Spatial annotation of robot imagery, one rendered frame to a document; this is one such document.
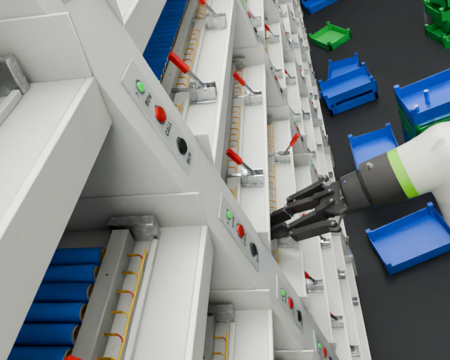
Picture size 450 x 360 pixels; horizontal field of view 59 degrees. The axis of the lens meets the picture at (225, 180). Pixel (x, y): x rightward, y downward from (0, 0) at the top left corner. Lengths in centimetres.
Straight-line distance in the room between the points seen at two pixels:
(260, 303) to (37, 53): 40
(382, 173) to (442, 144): 10
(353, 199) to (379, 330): 104
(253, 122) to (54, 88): 60
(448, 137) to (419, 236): 123
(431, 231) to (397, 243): 15
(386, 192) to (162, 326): 48
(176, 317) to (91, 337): 7
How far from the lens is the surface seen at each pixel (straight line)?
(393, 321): 174
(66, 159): 29
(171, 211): 42
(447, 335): 171
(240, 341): 56
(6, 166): 28
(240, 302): 56
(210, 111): 60
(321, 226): 75
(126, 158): 38
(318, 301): 101
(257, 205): 70
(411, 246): 189
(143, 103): 39
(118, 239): 42
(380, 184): 73
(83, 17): 37
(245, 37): 107
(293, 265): 84
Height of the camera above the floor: 156
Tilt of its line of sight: 37 degrees down
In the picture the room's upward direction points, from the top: 33 degrees counter-clockwise
